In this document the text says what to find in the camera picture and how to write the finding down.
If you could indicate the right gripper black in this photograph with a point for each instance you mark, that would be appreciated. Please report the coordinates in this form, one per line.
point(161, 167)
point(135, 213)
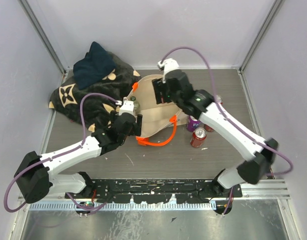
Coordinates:
point(159, 86)

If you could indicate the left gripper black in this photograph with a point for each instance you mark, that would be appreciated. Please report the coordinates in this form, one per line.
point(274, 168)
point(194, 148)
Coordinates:
point(136, 129)

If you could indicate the beige canvas tote bag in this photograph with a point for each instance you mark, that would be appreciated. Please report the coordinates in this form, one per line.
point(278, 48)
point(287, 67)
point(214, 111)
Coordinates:
point(155, 117)

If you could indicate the purple soda can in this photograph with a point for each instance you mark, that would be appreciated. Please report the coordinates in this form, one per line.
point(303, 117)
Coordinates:
point(192, 123)

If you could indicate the red soda can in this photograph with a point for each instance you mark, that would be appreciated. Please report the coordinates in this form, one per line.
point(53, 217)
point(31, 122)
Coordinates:
point(208, 128)
point(198, 137)
point(219, 99)

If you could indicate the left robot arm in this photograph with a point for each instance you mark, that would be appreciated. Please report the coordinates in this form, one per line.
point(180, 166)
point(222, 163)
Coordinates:
point(41, 175)

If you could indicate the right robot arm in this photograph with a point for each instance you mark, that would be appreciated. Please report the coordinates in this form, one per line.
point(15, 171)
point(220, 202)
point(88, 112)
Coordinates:
point(257, 153)

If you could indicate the navy blue cloth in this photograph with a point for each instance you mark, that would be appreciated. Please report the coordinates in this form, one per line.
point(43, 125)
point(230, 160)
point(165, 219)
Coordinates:
point(96, 65)

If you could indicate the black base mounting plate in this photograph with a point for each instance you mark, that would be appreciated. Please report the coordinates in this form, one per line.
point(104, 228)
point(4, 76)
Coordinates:
point(152, 191)

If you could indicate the dark floral patterned blanket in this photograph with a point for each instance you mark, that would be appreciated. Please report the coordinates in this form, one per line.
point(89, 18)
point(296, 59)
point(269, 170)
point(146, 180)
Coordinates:
point(66, 99)

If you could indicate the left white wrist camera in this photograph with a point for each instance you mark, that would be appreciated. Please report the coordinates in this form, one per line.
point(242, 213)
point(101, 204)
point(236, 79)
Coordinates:
point(127, 107)

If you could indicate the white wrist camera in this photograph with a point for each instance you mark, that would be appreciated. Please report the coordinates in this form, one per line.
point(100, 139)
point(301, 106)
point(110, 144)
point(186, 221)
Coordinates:
point(127, 107)
point(168, 65)

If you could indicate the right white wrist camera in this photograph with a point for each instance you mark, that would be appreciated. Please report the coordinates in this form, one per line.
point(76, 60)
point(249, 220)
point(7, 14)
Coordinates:
point(168, 65)

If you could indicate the aluminium front rail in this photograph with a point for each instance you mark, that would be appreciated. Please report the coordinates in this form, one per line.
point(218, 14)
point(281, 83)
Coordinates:
point(268, 189)

